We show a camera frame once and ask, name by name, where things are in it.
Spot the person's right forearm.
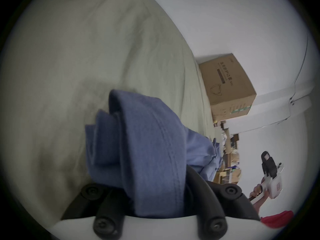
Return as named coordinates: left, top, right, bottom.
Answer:
left=249, top=195, right=269, bottom=207

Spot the blue shirt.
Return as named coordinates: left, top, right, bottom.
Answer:
left=84, top=89, right=223, bottom=219

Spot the bed with beige sheet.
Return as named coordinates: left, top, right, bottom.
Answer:
left=6, top=0, right=225, bottom=232

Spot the person's right hand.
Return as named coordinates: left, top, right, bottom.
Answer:
left=253, top=183, right=269, bottom=198

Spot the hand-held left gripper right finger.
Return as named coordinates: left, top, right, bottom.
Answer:
left=184, top=166, right=261, bottom=237

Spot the brown cardboard carton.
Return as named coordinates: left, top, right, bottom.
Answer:
left=198, top=53, right=257, bottom=122

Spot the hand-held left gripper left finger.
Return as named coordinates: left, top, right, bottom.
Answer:
left=61, top=183, right=136, bottom=237

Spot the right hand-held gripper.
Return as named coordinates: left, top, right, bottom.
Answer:
left=260, top=151, right=285, bottom=200

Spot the black wall cable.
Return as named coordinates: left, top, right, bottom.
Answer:
left=289, top=28, right=310, bottom=106

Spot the person's body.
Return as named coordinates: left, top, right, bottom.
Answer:
left=261, top=210, right=294, bottom=229

